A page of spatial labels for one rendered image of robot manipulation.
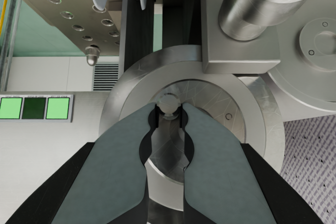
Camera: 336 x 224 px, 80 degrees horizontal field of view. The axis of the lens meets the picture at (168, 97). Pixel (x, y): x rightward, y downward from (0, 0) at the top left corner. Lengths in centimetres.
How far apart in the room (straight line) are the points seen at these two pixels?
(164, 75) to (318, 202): 27
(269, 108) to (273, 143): 3
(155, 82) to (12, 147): 51
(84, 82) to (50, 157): 267
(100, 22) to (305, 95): 38
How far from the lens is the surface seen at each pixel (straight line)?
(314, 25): 23
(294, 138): 38
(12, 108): 63
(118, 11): 38
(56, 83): 340
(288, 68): 20
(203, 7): 18
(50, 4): 44
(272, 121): 18
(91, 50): 56
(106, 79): 309
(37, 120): 59
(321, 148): 33
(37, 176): 60
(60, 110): 56
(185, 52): 18
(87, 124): 54
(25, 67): 374
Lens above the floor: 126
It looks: 11 degrees down
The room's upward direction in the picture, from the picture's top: 180 degrees counter-clockwise
